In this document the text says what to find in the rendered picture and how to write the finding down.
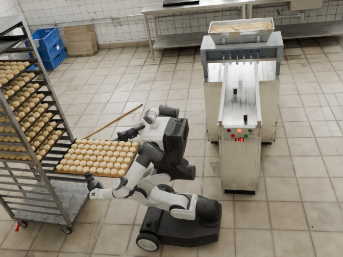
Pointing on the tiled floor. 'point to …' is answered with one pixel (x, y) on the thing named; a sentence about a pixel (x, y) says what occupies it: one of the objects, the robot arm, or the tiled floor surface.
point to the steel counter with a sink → (176, 40)
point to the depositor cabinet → (271, 88)
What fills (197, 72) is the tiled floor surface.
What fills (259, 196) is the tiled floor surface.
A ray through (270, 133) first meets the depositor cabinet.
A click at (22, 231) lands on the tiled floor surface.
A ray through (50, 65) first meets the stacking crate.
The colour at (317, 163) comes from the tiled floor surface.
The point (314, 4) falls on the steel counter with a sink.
